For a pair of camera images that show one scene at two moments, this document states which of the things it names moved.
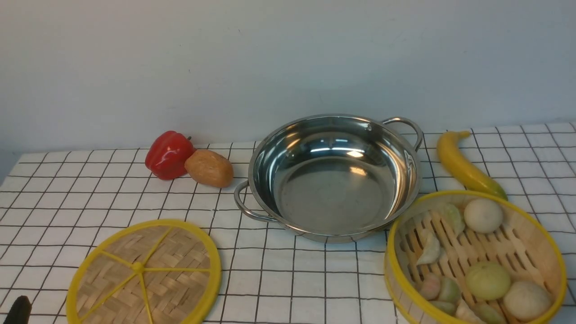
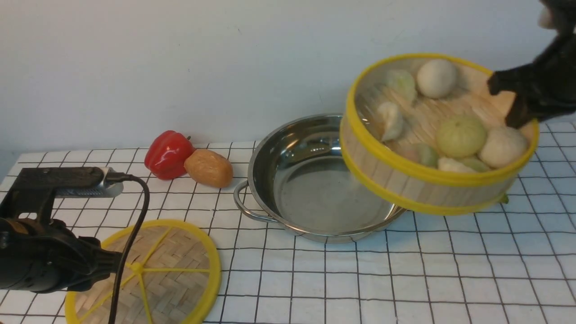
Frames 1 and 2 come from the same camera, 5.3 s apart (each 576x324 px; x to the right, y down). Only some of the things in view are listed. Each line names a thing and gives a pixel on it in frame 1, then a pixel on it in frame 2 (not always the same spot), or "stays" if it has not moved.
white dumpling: x=431 y=249 -> x=389 y=113
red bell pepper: x=166 y=154 stays
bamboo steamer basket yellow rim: x=474 y=257 -> x=425 y=133
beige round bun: x=527 y=301 -> x=501 y=147
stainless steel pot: x=334 y=178 stays
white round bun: x=483 y=216 -> x=436 y=78
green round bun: x=488 y=281 -> x=461 y=136
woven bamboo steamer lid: x=158 y=271 stays
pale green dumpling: x=452 y=214 -> x=402 y=83
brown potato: x=209 y=168 stays
